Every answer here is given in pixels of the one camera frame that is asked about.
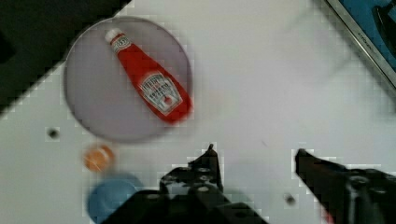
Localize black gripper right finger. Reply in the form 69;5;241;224
294;148;396;224

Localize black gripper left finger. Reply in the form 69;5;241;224
102;145;268;224

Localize red ketchup bottle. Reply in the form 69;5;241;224
105;28;192;124

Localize grey round plate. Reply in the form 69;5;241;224
64;16;192;143

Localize blue cup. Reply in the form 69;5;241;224
86;174;144;224

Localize orange toy fruit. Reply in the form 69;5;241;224
83;145;115;173

